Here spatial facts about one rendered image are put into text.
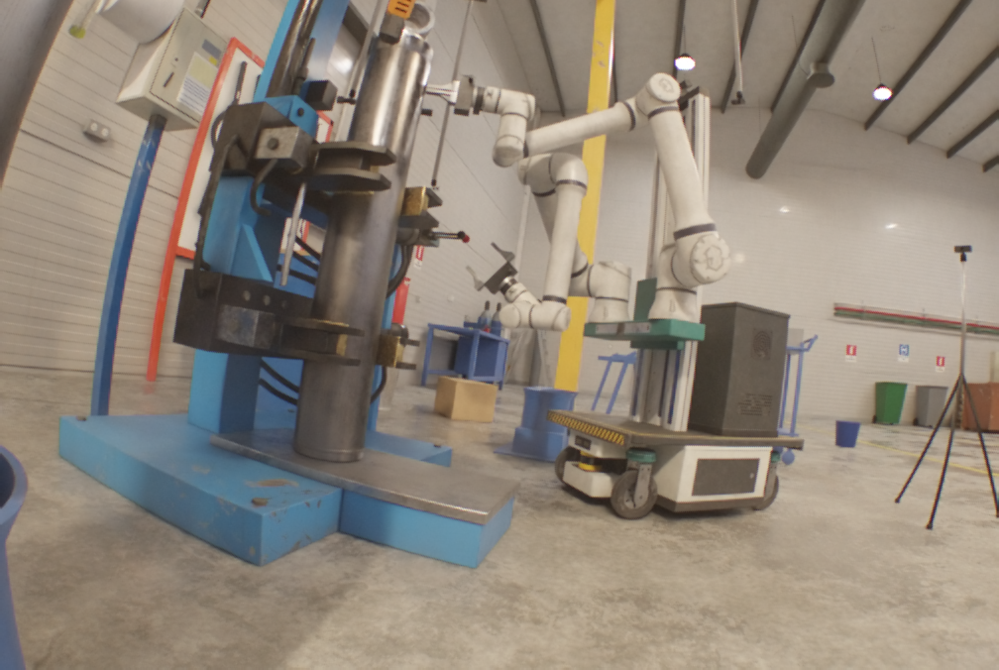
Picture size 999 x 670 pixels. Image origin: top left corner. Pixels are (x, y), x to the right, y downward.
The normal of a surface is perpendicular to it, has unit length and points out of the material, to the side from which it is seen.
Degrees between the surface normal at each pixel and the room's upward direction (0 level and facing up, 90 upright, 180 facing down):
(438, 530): 90
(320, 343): 90
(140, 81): 90
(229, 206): 90
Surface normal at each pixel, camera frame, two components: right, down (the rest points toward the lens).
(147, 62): -0.23, -0.15
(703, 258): 0.03, 0.02
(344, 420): 0.60, -0.01
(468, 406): 0.42, -0.05
